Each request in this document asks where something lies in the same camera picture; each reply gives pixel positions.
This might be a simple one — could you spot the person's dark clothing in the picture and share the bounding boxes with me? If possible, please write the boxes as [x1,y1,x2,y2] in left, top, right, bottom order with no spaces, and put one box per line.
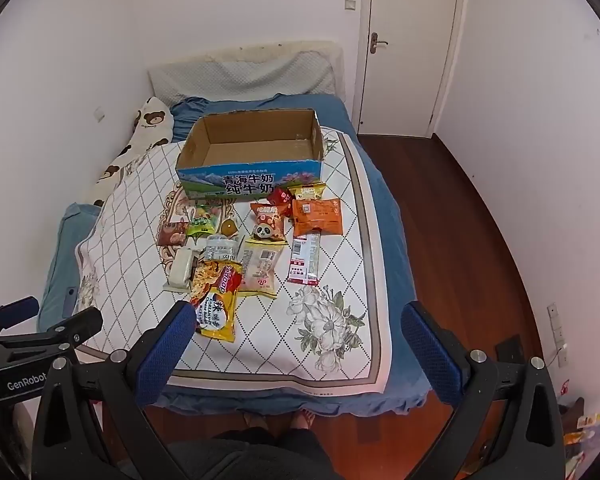
[145,427,343,480]

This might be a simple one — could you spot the green candy ball packet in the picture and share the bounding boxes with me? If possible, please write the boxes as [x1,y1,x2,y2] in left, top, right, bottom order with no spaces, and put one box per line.
[186,204,222,238]

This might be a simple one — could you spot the cardboard box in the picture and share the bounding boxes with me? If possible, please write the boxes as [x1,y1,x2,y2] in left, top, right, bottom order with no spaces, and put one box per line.
[176,108,327,202]

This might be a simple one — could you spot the bear print pillow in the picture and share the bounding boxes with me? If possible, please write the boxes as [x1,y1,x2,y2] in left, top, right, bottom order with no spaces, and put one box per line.
[92,96,175,208]

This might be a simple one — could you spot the red and white bar packet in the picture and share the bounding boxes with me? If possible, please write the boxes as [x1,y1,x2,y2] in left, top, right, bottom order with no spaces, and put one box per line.
[286,232,322,286]

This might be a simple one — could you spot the brown snack packet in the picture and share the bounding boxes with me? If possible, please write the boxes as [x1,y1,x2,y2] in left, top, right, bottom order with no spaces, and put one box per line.
[157,220,191,247]

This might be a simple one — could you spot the white wafer packet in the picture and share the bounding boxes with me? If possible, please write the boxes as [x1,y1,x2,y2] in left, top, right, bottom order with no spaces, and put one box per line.
[163,247,202,293]

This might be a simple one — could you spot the grey headboard cushion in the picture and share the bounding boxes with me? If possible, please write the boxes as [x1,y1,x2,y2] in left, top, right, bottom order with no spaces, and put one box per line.
[147,40,347,107]

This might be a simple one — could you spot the white door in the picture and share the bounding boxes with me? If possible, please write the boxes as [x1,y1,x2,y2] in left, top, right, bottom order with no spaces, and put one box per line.
[356,0,468,138]

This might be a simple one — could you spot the person's foot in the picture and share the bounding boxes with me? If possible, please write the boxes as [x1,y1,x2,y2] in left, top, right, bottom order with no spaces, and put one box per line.
[290,408,317,431]

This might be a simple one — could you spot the clear printed snack packet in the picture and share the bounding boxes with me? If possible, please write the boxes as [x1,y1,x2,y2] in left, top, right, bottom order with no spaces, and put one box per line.
[201,236,246,263]

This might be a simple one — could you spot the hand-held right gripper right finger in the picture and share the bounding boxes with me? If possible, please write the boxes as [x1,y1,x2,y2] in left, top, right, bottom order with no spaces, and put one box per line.
[401,301,567,480]

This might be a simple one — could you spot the pale bread packet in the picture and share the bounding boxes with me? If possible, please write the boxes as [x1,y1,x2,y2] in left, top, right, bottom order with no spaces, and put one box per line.
[236,239,287,297]

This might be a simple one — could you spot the colourful items on floor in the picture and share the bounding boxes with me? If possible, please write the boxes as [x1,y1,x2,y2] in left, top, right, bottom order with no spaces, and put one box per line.
[555,380,600,478]

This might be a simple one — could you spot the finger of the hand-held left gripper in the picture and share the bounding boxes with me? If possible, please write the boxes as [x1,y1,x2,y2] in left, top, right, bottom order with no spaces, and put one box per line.
[0,296,40,335]
[0,306,104,358]

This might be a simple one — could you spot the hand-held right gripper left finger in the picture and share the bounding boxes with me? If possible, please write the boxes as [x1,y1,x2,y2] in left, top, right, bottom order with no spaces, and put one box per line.
[31,301,199,480]

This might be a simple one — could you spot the white wall sockets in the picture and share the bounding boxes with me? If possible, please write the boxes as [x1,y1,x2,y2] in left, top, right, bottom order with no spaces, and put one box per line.
[546,302,568,368]

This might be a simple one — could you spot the orange panda snack packet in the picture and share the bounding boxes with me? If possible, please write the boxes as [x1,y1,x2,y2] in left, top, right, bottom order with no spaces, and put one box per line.
[250,202,287,244]

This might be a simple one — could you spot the black floor object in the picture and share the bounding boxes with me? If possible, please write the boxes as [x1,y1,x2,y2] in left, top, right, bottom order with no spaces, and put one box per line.
[495,334,526,363]

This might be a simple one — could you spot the yellow and red noodle packet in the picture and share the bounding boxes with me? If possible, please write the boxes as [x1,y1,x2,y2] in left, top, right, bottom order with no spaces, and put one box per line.
[190,259,244,343]

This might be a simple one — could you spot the small yellow snack packet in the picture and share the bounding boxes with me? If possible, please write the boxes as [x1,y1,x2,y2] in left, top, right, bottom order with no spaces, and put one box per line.
[287,182,327,201]

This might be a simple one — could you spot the large orange snack packet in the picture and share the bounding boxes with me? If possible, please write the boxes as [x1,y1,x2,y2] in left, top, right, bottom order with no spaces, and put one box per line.
[291,198,344,237]

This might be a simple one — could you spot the printed diamond pattern blanket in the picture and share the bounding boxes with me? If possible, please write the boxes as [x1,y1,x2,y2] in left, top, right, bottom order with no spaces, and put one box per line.
[74,127,394,397]

